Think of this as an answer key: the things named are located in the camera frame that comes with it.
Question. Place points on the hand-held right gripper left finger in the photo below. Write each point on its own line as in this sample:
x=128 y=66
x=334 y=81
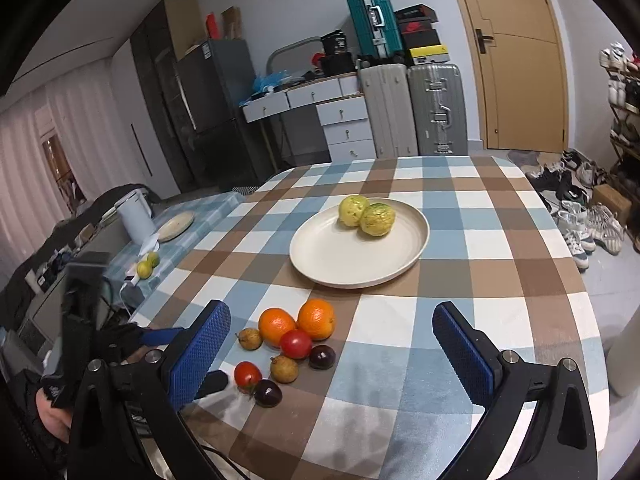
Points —
x=200 y=355

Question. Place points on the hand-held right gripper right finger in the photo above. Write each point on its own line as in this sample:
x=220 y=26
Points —
x=462 y=355

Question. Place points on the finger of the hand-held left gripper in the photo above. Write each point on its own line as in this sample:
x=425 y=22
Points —
x=160 y=336
x=215 y=382

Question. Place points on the small red tomato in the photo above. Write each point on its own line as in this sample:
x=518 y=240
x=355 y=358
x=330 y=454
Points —
x=247 y=375

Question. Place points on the brown round fruit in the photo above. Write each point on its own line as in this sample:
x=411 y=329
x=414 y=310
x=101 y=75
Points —
x=249 y=338
x=284 y=368

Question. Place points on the dark purple plum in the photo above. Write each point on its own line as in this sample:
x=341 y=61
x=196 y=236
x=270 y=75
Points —
x=268 y=392
x=321 y=356

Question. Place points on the orange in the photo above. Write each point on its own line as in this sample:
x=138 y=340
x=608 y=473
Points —
x=276 y=327
x=316 y=319

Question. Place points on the large red tomato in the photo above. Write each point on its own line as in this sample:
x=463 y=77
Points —
x=295 y=344

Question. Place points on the cream round plate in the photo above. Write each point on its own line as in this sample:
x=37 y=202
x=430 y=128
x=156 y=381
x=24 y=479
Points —
x=350 y=260

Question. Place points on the person's left hand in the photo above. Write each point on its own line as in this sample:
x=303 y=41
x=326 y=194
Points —
x=50 y=417

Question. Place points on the small green fruit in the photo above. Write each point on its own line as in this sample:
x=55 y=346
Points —
x=153 y=259
x=144 y=269

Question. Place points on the white kettle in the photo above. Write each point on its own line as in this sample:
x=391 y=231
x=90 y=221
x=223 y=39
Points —
x=135 y=220

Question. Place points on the light blue checked cloth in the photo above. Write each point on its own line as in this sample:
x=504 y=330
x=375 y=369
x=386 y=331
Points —
x=210 y=210

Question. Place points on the white curtain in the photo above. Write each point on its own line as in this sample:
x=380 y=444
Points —
x=30 y=160

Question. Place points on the yellow green guava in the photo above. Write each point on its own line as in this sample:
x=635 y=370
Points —
x=350 y=210
x=378 y=220

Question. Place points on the pile of shoes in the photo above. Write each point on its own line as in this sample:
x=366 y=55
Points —
x=580 y=210

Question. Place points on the grey door mat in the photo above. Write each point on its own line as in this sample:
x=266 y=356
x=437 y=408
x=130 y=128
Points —
x=530 y=157

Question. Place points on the brown floor box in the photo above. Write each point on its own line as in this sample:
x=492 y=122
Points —
x=612 y=200

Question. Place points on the silver suitcase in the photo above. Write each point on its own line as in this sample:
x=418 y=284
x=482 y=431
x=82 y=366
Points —
x=437 y=105

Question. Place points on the light grey suitcase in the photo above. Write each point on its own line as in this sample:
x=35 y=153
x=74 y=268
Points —
x=387 y=110

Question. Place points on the grey refrigerator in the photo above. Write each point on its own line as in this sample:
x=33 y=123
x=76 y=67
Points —
x=215 y=85

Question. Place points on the white drawer desk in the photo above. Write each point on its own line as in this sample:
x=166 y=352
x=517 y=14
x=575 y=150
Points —
x=345 y=115

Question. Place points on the wooden door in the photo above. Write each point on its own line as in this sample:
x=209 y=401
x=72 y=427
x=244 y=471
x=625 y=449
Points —
x=520 y=85

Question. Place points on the blue plastic bag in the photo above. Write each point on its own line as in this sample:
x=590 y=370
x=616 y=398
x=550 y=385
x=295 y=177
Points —
x=270 y=82

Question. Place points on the shoe rack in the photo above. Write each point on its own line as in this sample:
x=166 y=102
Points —
x=622 y=125

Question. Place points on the yellow and black shoe box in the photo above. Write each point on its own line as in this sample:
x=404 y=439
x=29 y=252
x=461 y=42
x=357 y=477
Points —
x=427 y=55

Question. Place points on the large cardboard box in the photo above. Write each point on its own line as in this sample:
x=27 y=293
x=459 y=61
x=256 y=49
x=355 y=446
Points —
x=185 y=25

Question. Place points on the red packet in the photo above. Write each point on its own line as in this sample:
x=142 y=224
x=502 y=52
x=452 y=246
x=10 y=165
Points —
x=212 y=25

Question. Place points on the small cardboard box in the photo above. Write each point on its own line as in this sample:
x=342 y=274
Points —
x=231 y=22

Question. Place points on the black bag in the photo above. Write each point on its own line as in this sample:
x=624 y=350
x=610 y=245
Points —
x=336 y=57

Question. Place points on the red and black shoe box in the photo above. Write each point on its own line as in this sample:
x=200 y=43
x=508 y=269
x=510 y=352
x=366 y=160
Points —
x=417 y=26

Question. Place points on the teal suitcase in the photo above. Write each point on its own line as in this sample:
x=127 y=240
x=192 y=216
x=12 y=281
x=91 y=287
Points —
x=370 y=20

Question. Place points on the grey metal tube frame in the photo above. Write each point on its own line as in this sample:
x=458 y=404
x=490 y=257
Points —
x=280 y=52

